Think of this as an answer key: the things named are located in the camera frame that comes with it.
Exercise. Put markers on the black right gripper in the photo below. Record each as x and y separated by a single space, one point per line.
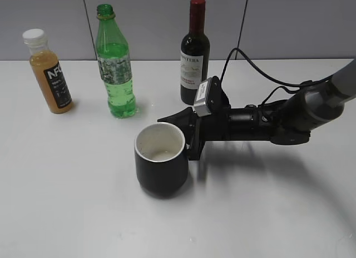
207 128

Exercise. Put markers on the black mug white interior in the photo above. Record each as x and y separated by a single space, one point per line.
161 159

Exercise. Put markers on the green sprite bottle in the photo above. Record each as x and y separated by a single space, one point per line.
114 64

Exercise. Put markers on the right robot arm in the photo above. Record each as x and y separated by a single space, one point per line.
283 122

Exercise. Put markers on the red wine bottle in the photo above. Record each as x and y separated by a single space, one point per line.
195 50

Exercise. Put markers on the orange juice bottle white cap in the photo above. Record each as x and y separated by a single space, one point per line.
48 72

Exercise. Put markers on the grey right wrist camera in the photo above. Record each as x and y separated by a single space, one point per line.
200 105

